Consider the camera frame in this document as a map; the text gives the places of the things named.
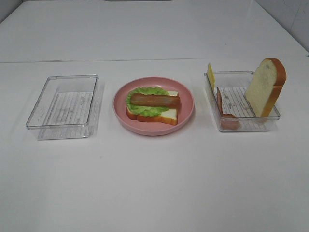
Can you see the clear right plastic tray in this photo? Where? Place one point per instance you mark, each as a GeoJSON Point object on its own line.
{"type": "Point", "coordinates": [233, 85]}

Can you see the pink round plate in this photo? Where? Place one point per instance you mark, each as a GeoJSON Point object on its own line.
{"type": "Point", "coordinates": [153, 128]}

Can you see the green lettuce leaf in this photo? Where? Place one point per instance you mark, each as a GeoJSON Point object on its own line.
{"type": "Point", "coordinates": [146, 111]}

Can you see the clear plastic tray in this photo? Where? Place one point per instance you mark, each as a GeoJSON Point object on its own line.
{"type": "Point", "coordinates": [67, 108]}
{"type": "Point", "coordinates": [233, 85]}

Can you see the yellow cheese slice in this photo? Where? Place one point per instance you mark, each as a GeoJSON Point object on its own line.
{"type": "Point", "coordinates": [211, 77]}

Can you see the tray bacon strip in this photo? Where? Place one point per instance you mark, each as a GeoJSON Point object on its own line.
{"type": "Point", "coordinates": [153, 100]}
{"type": "Point", "coordinates": [228, 121]}

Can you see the clear left plastic tray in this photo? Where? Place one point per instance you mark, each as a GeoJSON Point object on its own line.
{"type": "Point", "coordinates": [67, 108]}

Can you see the tray bread slice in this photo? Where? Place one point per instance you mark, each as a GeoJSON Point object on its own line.
{"type": "Point", "coordinates": [169, 117]}
{"type": "Point", "coordinates": [265, 86]}

